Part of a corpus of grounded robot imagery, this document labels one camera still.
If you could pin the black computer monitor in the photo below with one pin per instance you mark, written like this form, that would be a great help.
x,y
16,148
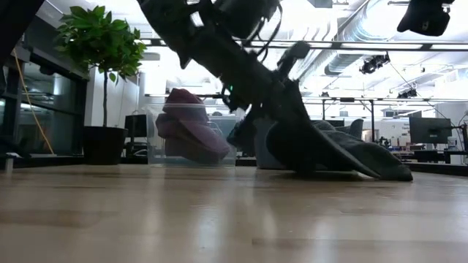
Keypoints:
x,y
429,129
136,126

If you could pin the clear plastic bin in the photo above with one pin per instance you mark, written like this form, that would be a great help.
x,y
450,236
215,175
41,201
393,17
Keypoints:
x,y
151,153

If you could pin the background black metal frame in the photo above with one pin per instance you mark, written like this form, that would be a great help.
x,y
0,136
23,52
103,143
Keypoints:
x,y
372,113

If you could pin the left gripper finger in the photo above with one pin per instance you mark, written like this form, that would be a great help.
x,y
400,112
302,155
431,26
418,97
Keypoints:
x,y
303,146
243,137

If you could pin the grey office chair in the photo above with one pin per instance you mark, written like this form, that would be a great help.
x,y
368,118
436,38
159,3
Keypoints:
x,y
356,128

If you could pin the black ceiling spotlights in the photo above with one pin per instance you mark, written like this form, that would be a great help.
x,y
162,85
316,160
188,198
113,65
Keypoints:
x,y
406,94
373,64

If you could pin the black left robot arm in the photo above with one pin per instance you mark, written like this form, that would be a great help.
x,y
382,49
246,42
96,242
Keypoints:
x,y
219,44

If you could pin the silver ventilation duct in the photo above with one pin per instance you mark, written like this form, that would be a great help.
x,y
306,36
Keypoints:
x,y
340,64

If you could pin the potted green plant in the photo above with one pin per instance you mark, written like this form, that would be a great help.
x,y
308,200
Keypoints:
x,y
98,36

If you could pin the dark grey baseball cap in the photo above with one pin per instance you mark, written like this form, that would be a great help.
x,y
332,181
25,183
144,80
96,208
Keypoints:
x,y
365,157

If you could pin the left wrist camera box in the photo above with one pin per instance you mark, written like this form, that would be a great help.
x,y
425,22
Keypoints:
x,y
298,51

